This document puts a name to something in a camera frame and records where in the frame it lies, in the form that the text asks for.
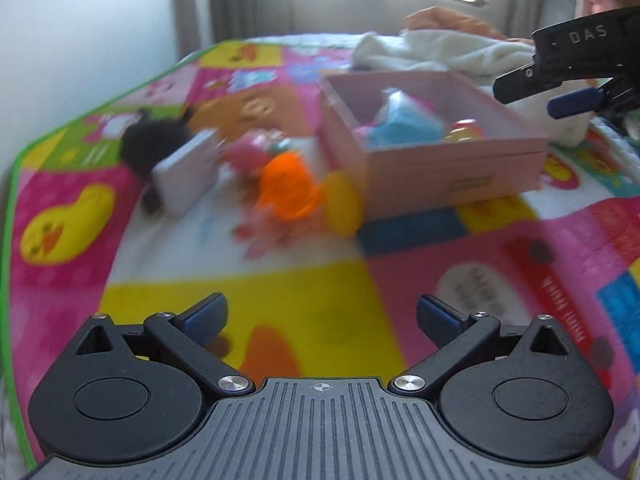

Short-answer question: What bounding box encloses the colourful cartoon play mat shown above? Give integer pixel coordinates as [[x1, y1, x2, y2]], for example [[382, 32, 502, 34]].
[[0, 35, 640, 480]]

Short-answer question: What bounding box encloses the quilted bed sheet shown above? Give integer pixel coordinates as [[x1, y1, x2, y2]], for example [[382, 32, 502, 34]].
[[525, 110, 640, 221]]

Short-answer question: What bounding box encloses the orange cloth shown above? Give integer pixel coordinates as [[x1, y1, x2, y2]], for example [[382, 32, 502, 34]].
[[404, 6, 507, 41]]

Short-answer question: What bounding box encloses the small white box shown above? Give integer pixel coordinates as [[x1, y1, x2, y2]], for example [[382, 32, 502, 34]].
[[152, 130, 221, 216]]

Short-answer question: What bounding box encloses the grey upholstered chair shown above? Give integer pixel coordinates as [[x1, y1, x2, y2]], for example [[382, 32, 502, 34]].
[[542, 0, 576, 38]]

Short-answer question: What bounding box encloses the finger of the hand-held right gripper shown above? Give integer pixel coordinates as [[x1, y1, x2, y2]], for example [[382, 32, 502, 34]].
[[547, 87, 609, 119], [492, 61, 567, 106]]

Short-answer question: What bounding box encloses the pink toy figure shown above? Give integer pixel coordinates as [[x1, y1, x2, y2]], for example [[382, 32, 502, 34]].
[[224, 130, 292, 177]]

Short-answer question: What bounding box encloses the orange plastic mesh scoop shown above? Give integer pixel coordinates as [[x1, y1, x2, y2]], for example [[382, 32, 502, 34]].
[[256, 152, 327, 222]]

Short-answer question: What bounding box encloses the black plush toy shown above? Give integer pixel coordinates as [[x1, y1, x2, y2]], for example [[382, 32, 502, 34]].
[[120, 107, 201, 211]]

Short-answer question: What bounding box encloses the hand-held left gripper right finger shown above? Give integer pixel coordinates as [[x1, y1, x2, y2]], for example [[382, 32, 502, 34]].
[[392, 294, 571, 397]]

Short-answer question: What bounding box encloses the yellow red toy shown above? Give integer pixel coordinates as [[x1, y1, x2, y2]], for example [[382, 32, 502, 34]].
[[445, 119, 487, 144]]

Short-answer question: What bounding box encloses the yellow plastic disc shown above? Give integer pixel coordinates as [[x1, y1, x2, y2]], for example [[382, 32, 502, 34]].
[[324, 170, 364, 236]]

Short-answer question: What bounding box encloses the white fluffy blanket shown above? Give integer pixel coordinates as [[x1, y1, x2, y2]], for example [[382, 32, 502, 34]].
[[352, 30, 591, 146]]

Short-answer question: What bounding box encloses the blue toy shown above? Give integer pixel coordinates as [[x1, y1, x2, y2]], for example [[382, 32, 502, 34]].
[[372, 89, 447, 150]]

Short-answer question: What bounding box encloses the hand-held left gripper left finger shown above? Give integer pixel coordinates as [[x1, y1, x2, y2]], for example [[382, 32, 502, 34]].
[[75, 292, 253, 397]]

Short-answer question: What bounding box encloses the pink cardboard box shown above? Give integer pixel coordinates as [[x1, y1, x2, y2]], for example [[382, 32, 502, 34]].
[[320, 71, 551, 221]]

